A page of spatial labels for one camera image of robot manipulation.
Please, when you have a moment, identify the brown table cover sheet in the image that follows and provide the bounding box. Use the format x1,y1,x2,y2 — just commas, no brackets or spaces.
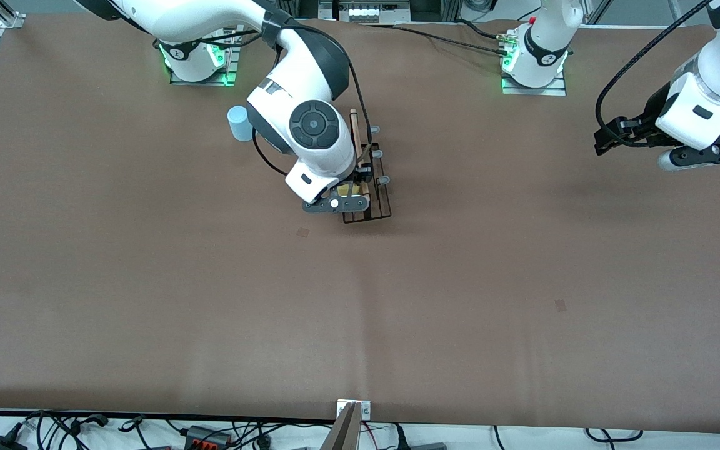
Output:
0,12,720,433

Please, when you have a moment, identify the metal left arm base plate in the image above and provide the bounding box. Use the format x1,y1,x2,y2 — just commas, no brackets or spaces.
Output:
501,69,568,96

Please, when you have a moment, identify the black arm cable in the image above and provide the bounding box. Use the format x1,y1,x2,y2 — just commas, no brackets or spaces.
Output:
594,0,714,148
251,22,374,179

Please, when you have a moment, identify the thin black base cable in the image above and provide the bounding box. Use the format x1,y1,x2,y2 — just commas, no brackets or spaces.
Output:
360,22,511,58

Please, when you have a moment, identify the small metal edge bracket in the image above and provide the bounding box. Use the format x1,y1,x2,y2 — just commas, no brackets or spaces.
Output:
336,400,372,421

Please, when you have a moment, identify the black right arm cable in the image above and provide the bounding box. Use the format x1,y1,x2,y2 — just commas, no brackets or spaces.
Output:
251,22,374,179

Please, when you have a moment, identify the black orange connector box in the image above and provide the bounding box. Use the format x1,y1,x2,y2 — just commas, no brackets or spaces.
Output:
184,425,234,449

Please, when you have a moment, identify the light blue plastic cup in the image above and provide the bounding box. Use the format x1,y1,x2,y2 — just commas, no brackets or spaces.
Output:
227,105,255,143

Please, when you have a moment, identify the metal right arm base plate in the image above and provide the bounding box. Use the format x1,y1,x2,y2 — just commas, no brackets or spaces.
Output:
169,28,240,86

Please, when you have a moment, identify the black wire cup holder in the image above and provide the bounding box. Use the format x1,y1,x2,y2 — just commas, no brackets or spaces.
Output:
341,108,394,225

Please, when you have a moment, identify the thick black base cable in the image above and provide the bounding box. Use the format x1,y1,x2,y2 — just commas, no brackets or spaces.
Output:
454,19,511,43

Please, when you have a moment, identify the looped black floor cable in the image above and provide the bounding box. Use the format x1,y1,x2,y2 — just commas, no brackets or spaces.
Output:
585,427,645,444

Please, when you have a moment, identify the aluminium frame with control box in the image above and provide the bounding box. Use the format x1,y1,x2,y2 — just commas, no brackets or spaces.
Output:
285,0,461,24

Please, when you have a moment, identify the grey brown mounting beam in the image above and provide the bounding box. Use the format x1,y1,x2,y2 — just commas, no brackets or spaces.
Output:
319,402,362,450

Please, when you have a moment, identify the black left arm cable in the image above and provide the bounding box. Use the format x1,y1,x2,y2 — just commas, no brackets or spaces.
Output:
594,0,714,148

